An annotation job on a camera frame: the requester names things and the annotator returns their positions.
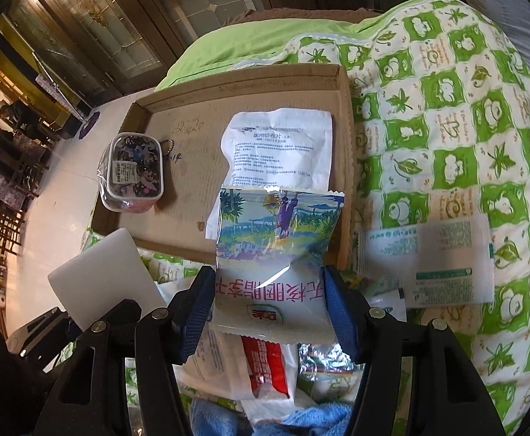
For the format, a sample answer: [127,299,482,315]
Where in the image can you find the black beaded keychain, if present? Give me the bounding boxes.
[159,139,176,161]

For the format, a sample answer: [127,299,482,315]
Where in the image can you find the white medical gauze packet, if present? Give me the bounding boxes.
[203,107,334,241]

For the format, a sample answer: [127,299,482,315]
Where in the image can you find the blue towel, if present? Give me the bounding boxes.
[189,399,352,436]

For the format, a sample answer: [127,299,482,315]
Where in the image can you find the clear fairy pouch hair ties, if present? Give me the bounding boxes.
[97,131,166,215]

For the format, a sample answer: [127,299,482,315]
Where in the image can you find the dried fruit snack bag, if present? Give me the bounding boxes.
[211,186,345,343]

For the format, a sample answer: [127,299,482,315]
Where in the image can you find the shallow cardboard box tray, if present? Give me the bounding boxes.
[90,64,355,269]

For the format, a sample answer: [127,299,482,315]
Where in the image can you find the clear crumpled plastic bag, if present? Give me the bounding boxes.
[298,343,360,389]

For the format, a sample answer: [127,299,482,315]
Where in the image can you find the wooden glass door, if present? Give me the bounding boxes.
[7,0,270,104]

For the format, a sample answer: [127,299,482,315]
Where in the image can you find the red label wet wipe packet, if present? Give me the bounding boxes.
[174,328,298,400]

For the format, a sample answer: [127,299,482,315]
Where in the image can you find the green white flat sachet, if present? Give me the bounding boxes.
[357,215,494,309]

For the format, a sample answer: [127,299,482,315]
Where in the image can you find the green frog pattern quilt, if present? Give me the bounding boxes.
[161,0,530,435]

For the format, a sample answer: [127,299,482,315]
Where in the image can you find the white foam pad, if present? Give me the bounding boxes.
[48,229,165,331]

